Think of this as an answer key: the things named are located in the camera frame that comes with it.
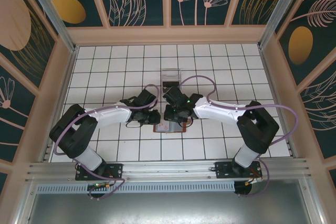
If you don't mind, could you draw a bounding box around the brown leather card holder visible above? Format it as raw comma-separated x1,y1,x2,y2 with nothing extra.
152,121,188,134

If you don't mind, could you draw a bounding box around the small circuit board with LED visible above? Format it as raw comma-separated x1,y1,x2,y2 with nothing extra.
88,182,111,191

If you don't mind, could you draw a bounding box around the grey metal sheet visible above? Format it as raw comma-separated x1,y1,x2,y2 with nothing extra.
14,178,325,224

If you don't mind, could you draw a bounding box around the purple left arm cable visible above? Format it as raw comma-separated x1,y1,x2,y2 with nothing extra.
54,84,161,200

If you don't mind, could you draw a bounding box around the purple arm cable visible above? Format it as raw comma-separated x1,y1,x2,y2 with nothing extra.
177,76,296,198
54,84,161,200

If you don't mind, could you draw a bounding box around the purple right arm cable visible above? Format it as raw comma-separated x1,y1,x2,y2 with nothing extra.
177,76,296,198

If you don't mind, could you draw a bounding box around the aluminium mounting rail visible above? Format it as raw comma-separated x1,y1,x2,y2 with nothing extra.
25,157,313,183

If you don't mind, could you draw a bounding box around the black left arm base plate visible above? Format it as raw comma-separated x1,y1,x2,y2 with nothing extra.
75,163,124,182

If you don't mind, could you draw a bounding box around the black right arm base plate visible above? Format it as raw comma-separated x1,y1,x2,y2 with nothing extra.
214,161,263,180

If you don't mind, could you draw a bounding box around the slotted grey cable duct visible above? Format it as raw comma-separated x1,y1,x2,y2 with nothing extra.
36,180,236,194

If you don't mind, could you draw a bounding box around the thin aluminium table edge rail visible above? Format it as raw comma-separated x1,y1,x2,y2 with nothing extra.
39,47,80,163
258,47,299,161

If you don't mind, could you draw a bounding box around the yellow wire connector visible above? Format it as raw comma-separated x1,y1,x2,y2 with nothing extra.
244,178,263,186

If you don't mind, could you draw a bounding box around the aluminium corner post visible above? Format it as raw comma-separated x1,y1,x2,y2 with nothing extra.
21,0,79,53
257,0,314,50

